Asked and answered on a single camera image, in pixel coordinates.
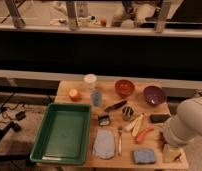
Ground blue sponge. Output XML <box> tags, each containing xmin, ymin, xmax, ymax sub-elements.
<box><xmin>133</xmin><ymin>149</ymin><xmax>156</xmax><ymax>164</ymax></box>

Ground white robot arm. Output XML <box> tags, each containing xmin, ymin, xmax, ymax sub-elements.
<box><xmin>162</xmin><ymin>97</ymin><xmax>202</xmax><ymax>147</ymax></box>

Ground green plastic tray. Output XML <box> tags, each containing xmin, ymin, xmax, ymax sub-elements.
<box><xmin>30</xmin><ymin>103</ymin><xmax>91</xmax><ymax>165</ymax></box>

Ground white lidded cup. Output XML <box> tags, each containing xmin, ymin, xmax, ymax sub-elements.
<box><xmin>84</xmin><ymin>74</ymin><xmax>97</xmax><ymax>90</ymax></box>

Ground red bowl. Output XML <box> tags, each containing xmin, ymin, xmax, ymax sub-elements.
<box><xmin>115</xmin><ymin>79</ymin><xmax>135</xmax><ymax>98</ymax></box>

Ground orange fruit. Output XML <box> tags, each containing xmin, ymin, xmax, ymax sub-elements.
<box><xmin>69</xmin><ymin>89</ymin><xmax>81</xmax><ymax>101</ymax></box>

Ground silver fork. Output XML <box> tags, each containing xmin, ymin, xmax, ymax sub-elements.
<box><xmin>118</xmin><ymin>126</ymin><xmax>122</xmax><ymax>156</ymax></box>

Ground white banana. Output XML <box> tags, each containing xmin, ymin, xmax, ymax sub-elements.
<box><xmin>124</xmin><ymin>114</ymin><xmax>144</xmax><ymax>132</ymax></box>

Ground purple bowl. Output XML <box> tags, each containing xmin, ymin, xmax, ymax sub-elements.
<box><xmin>143</xmin><ymin>86</ymin><xmax>167</xmax><ymax>105</ymax></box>

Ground grey folded cloth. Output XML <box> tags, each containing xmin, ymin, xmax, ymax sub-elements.
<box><xmin>93</xmin><ymin>129</ymin><xmax>115</xmax><ymax>159</ymax></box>

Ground orange carrot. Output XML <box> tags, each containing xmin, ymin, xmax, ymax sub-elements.
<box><xmin>135</xmin><ymin>127</ymin><xmax>154</xmax><ymax>144</ymax></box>

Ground small black block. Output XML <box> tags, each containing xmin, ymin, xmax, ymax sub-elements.
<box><xmin>150</xmin><ymin>114</ymin><xmax>169</xmax><ymax>123</ymax></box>

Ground dark grape bunch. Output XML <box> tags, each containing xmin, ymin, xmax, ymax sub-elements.
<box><xmin>160</xmin><ymin>133</ymin><xmax>181</xmax><ymax>162</ymax></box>

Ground black handled knife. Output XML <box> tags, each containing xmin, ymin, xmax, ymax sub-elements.
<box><xmin>104</xmin><ymin>100</ymin><xmax>127</xmax><ymax>112</ymax></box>

